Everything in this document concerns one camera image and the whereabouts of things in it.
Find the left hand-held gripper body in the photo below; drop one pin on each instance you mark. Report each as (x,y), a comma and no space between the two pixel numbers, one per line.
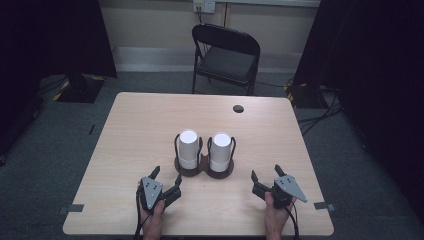
(151,193)

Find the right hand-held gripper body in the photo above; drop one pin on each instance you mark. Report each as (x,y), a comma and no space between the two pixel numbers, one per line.
(283,191)

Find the dark double cup holder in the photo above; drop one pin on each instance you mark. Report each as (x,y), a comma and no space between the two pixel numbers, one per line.
(204,166)

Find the white paper cup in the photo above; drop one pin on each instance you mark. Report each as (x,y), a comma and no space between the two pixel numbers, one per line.
(220,152)
(188,149)

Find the person's left hand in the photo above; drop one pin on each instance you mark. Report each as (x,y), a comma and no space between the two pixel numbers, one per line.
(153,221)

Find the person's right hand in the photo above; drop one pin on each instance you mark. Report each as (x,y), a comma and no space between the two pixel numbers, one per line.
(276,220)

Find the grey tape strip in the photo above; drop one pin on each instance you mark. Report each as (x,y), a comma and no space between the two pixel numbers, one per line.
(324,206)
(70,209)

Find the black stand base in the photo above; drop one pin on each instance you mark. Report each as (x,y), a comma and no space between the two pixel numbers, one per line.
(305,95)
(80,88)

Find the black folding chair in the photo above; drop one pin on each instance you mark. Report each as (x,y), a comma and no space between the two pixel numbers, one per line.
(226,56)

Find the dark curtain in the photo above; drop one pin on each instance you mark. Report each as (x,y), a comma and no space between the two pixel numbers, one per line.
(50,50)
(373,83)

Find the white wall socket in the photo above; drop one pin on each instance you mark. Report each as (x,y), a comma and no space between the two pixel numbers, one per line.
(204,6)

